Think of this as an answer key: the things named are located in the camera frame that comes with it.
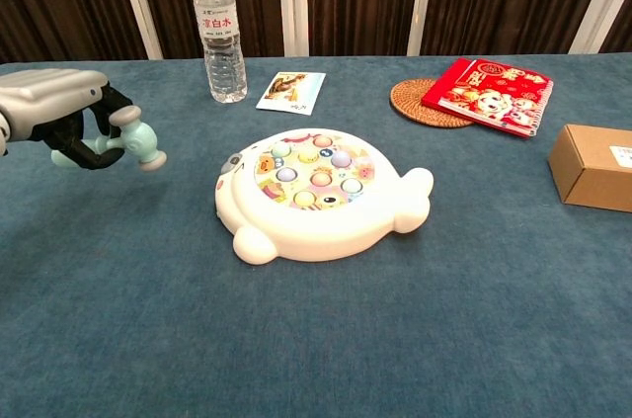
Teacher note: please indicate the clear plastic water bottle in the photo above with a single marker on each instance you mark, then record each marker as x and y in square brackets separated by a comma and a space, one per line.
[220, 42]

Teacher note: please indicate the round woven rattan coaster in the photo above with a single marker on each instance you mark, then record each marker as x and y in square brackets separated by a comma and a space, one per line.
[410, 102]

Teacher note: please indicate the brown cardboard box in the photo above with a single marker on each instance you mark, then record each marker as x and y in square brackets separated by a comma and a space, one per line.
[587, 171]

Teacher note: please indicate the white whack-a-mole toy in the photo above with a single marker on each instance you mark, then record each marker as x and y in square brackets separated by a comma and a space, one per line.
[316, 235]

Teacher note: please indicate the light blue toy hammer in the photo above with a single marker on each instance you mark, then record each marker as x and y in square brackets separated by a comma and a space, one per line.
[140, 139]

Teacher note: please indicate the red spiral-bound cartoon booklet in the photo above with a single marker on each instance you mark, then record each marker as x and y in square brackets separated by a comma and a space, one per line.
[494, 94]

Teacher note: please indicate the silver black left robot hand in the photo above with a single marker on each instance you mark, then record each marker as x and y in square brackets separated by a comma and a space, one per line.
[44, 97]

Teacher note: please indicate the white picture card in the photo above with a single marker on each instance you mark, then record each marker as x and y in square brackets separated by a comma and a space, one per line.
[292, 91]

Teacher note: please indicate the teal velvet table cloth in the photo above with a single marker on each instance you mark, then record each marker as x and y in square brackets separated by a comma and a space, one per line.
[316, 319]

